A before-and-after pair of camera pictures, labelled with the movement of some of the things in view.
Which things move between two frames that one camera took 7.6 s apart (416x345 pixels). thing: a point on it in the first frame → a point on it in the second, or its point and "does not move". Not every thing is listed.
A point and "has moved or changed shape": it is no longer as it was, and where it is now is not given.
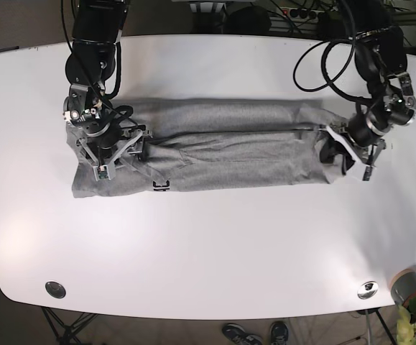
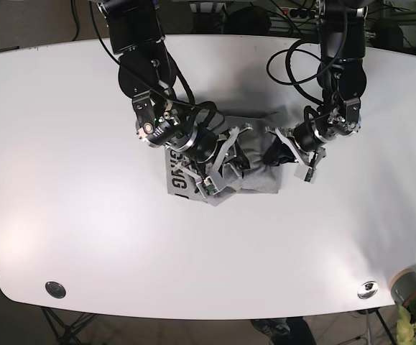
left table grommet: (55, 290) does not move
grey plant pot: (407, 284) does not move
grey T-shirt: (197, 144) has moved or changed shape
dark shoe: (238, 336) → (271, 327)
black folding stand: (65, 333) does not move
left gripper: (105, 133) → (197, 135)
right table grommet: (367, 290) does not move
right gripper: (363, 136) → (308, 141)
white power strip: (302, 14) does not move
